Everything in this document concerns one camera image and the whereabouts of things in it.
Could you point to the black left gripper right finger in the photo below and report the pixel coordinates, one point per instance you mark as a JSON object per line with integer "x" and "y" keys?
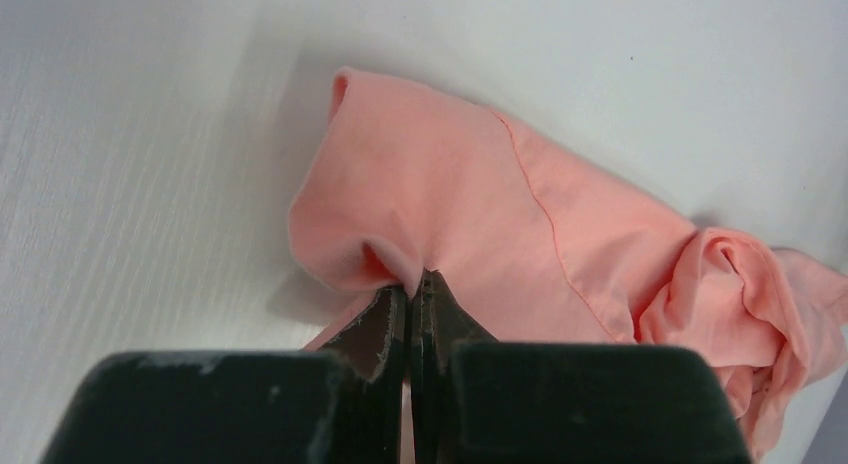
{"x": 476, "y": 399}

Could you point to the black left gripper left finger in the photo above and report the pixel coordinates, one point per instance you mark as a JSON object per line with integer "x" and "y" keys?
{"x": 340, "y": 403}

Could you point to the pink t-shirt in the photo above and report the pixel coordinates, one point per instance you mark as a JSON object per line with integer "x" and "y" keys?
{"x": 537, "y": 244}

